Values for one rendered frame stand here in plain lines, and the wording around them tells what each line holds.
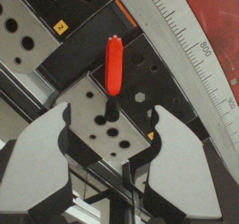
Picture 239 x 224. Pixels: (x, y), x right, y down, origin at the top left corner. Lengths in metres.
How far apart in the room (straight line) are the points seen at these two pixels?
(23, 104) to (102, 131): 0.39
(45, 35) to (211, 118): 0.26
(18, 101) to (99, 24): 0.42
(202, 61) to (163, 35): 0.06
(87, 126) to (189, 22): 0.20
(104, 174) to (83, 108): 0.53
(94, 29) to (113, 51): 0.59
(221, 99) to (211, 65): 0.06
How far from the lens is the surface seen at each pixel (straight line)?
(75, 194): 0.51
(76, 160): 0.38
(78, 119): 0.28
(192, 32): 0.25
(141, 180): 0.37
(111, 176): 0.78
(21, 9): 0.25
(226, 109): 0.32
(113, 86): 0.21
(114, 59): 0.20
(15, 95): 0.63
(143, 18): 0.23
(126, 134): 0.29
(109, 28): 0.78
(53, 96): 0.60
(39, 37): 0.24
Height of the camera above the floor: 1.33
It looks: 17 degrees down
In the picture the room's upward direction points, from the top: 56 degrees clockwise
